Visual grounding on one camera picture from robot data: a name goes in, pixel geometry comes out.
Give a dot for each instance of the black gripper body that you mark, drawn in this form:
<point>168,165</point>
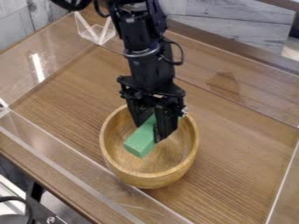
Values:
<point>153,73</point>

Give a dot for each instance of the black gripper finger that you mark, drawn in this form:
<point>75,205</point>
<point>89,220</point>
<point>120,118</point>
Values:
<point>166,119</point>
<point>141,109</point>

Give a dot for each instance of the green rectangular block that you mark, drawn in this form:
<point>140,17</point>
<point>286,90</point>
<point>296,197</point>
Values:
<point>141,141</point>

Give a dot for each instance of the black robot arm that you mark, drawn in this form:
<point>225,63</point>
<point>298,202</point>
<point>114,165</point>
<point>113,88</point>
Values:
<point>140,20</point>

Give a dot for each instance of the brown wooden bowl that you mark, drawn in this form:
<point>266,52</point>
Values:
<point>169,160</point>

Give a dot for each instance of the clear acrylic corner bracket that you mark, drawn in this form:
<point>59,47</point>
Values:
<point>99,34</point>

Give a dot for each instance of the clear acrylic tray wall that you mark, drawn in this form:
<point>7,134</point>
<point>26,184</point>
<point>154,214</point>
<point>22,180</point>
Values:
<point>74,173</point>

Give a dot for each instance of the black table leg bracket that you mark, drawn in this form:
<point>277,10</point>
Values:
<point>42,214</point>

